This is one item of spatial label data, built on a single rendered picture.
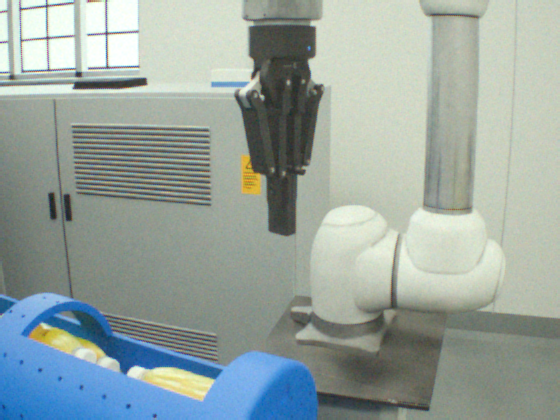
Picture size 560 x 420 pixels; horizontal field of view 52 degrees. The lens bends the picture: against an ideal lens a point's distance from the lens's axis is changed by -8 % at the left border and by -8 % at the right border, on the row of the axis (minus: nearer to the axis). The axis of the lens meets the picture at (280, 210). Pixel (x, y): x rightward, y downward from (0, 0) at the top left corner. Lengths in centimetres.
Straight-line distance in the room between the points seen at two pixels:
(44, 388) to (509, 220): 291
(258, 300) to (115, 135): 87
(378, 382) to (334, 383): 8
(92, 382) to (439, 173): 72
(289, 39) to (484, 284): 70
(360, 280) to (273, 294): 121
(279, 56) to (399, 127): 277
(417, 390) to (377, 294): 21
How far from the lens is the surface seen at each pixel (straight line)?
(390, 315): 137
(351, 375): 120
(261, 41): 65
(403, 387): 117
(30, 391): 92
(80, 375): 87
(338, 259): 119
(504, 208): 344
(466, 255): 117
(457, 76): 115
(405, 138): 339
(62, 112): 267
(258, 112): 64
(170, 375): 86
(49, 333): 102
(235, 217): 233
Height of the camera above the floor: 163
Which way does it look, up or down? 16 degrees down
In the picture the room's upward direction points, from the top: straight up
